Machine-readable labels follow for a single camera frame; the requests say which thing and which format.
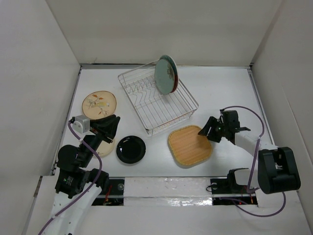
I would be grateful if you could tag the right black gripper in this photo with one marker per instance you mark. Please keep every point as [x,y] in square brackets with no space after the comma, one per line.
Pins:
[211,122]

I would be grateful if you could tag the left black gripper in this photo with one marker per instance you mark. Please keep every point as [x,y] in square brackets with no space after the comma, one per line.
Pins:
[103,127]

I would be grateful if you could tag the beige bird pattern plate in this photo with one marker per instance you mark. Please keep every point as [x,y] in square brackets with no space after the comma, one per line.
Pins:
[99,104]

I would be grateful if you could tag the square woven bamboo tray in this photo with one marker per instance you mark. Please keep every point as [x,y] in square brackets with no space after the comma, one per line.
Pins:
[188,147]

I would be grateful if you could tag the light green flower plate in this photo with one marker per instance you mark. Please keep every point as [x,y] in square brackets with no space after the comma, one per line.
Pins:
[164,76]

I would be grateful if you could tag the red and teal plate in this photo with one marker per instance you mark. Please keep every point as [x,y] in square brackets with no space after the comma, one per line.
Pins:
[174,68]

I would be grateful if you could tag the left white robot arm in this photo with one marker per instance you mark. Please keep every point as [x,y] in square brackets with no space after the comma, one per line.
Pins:
[81,178]

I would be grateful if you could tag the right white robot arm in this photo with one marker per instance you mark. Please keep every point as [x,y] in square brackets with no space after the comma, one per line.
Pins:
[277,169]

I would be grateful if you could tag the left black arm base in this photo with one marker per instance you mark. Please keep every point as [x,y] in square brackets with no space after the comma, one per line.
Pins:
[114,194]

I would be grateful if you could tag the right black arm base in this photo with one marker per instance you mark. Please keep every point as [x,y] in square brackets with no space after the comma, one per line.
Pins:
[225,193]

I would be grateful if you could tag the plain beige plate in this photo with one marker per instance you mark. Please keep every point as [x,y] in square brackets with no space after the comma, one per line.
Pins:
[105,148]

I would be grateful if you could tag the black round plate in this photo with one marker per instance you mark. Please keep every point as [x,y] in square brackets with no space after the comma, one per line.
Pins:
[131,149]

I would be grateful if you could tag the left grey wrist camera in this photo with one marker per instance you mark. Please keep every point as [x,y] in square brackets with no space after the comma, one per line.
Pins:
[81,124]

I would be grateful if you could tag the silver wire dish rack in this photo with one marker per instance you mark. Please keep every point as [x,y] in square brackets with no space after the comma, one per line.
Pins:
[155,110]

